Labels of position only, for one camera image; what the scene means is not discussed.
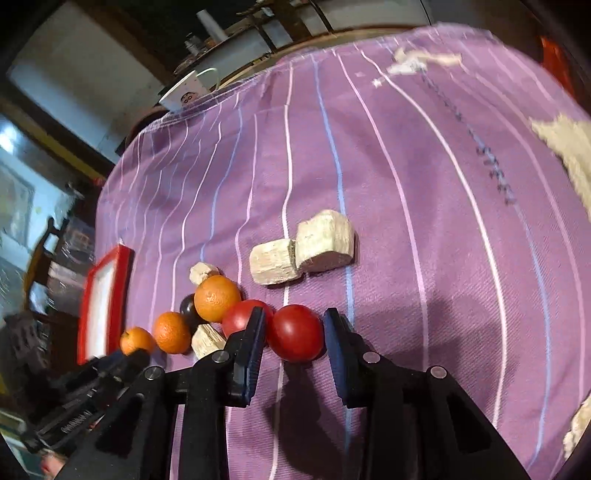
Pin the person's left hand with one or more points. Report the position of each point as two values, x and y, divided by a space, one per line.
51 465

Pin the red rimmed white tray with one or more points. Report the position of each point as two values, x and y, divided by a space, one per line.
103 305

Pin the small beige cork piece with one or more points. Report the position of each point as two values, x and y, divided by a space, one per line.
199 272

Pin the white printed mug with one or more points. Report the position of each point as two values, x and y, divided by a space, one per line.
188 90

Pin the large orange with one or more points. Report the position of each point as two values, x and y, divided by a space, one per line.
214 297

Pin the smallest orange mandarin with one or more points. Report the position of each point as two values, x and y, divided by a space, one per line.
136 338

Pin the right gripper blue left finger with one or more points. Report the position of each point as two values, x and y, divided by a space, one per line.
246 353

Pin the red tomato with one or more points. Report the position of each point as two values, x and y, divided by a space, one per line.
295 334
237 317

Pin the small orange mandarin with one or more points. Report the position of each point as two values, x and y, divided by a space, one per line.
171 333

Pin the purple striped cloth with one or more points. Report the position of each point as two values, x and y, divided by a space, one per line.
472 246

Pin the dark purple plum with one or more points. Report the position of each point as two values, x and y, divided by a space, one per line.
189 313

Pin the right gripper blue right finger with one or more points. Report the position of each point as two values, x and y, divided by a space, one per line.
345 349

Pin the large beige cork block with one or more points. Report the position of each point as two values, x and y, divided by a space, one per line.
324 242

